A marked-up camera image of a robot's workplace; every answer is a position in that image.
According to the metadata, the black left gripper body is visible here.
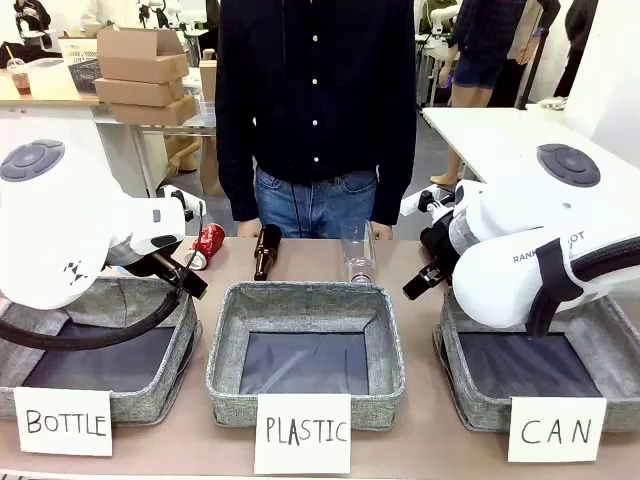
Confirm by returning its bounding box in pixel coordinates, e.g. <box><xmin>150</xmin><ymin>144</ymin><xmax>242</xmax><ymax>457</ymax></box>
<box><xmin>144</xmin><ymin>251</ymin><xmax>184</xmax><ymax>287</ymax></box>

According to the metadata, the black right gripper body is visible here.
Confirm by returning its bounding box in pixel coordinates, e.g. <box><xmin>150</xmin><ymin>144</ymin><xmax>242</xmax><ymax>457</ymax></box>
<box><xmin>418</xmin><ymin>222</ymin><xmax>462</xmax><ymax>282</ymax></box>

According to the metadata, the crushed red soda can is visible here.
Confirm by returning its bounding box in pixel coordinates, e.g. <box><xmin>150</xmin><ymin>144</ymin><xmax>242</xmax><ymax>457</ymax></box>
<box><xmin>183</xmin><ymin>222</ymin><xmax>227</xmax><ymax>272</ymax></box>

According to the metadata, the large clear plastic bottle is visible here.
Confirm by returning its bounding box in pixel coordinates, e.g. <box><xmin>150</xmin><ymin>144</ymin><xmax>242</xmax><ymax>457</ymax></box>
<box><xmin>340</xmin><ymin>219</ymin><xmax>378</xmax><ymax>286</ymax></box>

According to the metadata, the brown glass bottle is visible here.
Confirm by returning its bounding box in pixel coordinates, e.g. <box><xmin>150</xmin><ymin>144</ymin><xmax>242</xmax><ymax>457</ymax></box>
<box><xmin>252</xmin><ymin>224</ymin><xmax>284</xmax><ymax>283</ymax></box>

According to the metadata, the person left forearm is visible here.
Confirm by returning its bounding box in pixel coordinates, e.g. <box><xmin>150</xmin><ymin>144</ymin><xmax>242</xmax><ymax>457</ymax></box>
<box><xmin>371</xmin><ymin>119</ymin><xmax>418</xmax><ymax>227</ymax></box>

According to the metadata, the person right forearm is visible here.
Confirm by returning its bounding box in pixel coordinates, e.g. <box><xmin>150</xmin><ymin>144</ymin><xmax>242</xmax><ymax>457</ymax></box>
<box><xmin>215</xmin><ymin>119</ymin><xmax>261</xmax><ymax>224</ymax></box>

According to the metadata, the grey fabric plastic basket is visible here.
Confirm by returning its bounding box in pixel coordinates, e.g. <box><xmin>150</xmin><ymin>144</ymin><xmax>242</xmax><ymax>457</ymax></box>
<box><xmin>205</xmin><ymin>280</ymin><xmax>407</xmax><ymax>432</ymax></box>

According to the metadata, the grey fabric bottle basket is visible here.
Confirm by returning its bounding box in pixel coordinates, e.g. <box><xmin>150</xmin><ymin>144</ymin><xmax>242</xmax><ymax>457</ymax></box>
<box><xmin>0</xmin><ymin>274</ymin><xmax>204</xmax><ymax>427</ymax></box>

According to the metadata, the grey fabric can basket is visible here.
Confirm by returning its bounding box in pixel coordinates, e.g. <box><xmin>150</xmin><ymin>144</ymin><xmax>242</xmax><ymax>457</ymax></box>
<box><xmin>431</xmin><ymin>287</ymin><xmax>640</xmax><ymax>434</ymax></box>

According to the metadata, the white paper CAN label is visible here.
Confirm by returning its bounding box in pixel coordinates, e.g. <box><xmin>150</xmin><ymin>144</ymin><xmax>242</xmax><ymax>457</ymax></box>
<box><xmin>506</xmin><ymin>395</ymin><xmax>608</xmax><ymax>464</ymax></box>

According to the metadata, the black mesh basket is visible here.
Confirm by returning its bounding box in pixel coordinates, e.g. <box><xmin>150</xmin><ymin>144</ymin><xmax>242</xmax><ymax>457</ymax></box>
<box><xmin>67</xmin><ymin>58</ymin><xmax>103</xmax><ymax>95</ymax></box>

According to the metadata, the white table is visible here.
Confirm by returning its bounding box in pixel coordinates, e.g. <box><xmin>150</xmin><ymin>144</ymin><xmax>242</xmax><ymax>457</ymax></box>
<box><xmin>421</xmin><ymin>103</ymin><xmax>640</xmax><ymax>187</ymax></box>

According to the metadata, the flat closed cardboard box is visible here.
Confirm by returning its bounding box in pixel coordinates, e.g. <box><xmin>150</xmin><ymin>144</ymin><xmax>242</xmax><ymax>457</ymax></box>
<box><xmin>109</xmin><ymin>94</ymin><xmax>198</xmax><ymax>127</ymax></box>
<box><xmin>93</xmin><ymin>76</ymin><xmax>187</xmax><ymax>109</ymax></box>

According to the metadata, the white paper PLASTIC label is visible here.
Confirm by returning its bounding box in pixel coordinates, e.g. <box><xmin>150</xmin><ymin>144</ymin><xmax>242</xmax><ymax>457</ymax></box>
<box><xmin>253</xmin><ymin>393</ymin><xmax>353</xmax><ymax>476</ymax></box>

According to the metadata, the white paper BOTTLE label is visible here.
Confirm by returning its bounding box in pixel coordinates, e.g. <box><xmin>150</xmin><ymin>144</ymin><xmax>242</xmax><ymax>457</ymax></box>
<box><xmin>13</xmin><ymin>386</ymin><xmax>114</xmax><ymax>458</ymax></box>

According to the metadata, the person in dark shirt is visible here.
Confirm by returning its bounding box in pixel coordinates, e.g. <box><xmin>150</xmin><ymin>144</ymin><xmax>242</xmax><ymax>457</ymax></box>
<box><xmin>215</xmin><ymin>0</ymin><xmax>418</xmax><ymax>240</ymax></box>

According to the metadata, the background person in shorts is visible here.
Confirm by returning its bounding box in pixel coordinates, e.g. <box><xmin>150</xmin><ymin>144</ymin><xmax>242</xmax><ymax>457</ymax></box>
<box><xmin>428</xmin><ymin>0</ymin><xmax>524</xmax><ymax>187</ymax></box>

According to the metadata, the wooden top desk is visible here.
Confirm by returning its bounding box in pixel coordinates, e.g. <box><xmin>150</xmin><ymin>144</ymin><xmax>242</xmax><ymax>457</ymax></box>
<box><xmin>0</xmin><ymin>68</ymin><xmax>114</xmax><ymax>108</ymax></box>

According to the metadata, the open cardboard box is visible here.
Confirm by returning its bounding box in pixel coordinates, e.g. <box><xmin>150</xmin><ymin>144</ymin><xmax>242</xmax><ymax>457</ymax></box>
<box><xmin>96</xmin><ymin>26</ymin><xmax>191</xmax><ymax>85</ymax></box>

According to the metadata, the black pole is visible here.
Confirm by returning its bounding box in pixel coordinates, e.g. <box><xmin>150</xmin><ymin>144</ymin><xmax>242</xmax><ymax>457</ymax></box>
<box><xmin>515</xmin><ymin>0</ymin><xmax>562</xmax><ymax>110</ymax></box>

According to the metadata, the white plastic crate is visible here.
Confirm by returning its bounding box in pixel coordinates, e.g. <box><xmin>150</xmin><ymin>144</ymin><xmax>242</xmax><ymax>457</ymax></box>
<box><xmin>58</xmin><ymin>38</ymin><xmax>100</xmax><ymax>67</ymax></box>

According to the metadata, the iced drink plastic cup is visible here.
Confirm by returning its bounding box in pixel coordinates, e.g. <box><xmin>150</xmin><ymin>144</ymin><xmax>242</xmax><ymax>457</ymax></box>
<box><xmin>5</xmin><ymin>56</ymin><xmax>33</xmax><ymax>97</ymax></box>

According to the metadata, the background person in black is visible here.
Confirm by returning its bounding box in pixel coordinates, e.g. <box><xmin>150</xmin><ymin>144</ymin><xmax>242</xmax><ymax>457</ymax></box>
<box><xmin>552</xmin><ymin>0</ymin><xmax>599</xmax><ymax>100</ymax></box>

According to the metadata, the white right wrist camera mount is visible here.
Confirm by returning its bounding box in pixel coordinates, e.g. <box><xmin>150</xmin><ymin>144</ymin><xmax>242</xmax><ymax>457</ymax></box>
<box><xmin>399</xmin><ymin>183</ymin><xmax>469</xmax><ymax>221</ymax></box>

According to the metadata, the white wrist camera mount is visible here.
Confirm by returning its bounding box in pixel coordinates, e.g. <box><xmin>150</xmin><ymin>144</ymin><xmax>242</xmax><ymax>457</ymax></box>
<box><xmin>399</xmin><ymin>183</ymin><xmax>469</xmax><ymax>221</ymax></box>
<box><xmin>156</xmin><ymin>184</ymin><xmax>208</xmax><ymax>223</ymax></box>

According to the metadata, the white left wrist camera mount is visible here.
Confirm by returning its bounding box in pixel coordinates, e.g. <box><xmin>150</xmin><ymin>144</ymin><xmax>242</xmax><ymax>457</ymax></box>
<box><xmin>156</xmin><ymin>184</ymin><xmax>208</xmax><ymax>223</ymax></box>

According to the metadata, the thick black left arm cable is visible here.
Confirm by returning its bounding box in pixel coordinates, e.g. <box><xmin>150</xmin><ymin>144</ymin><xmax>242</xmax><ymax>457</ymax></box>
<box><xmin>0</xmin><ymin>287</ymin><xmax>194</xmax><ymax>352</ymax></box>

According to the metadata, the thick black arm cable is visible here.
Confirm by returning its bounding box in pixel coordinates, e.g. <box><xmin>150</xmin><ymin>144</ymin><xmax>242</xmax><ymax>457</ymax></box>
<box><xmin>524</xmin><ymin>237</ymin><xmax>640</xmax><ymax>338</ymax></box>
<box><xmin>0</xmin><ymin>287</ymin><xmax>194</xmax><ymax>352</ymax></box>

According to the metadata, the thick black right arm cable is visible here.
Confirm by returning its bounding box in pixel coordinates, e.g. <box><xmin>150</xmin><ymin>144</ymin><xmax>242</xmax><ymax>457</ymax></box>
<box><xmin>524</xmin><ymin>237</ymin><xmax>640</xmax><ymax>338</ymax></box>

